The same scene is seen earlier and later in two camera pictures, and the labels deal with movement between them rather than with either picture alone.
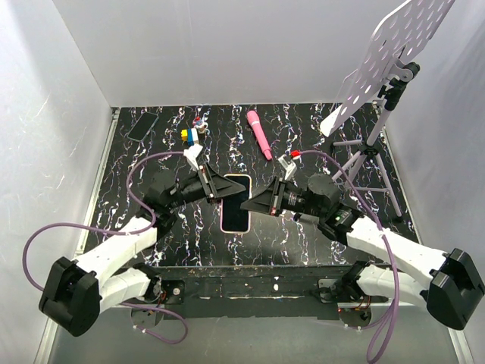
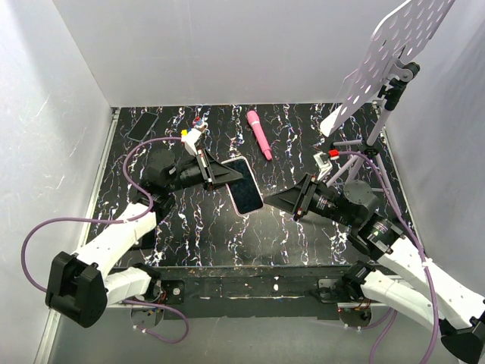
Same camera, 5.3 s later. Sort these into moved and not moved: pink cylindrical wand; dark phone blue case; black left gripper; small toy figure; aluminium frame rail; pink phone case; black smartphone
Moved: black smartphone; black left gripper; pink phone case
Not moved: pink cylindrical wand; dark phone blue case; aluminium frame rail; small toy figure
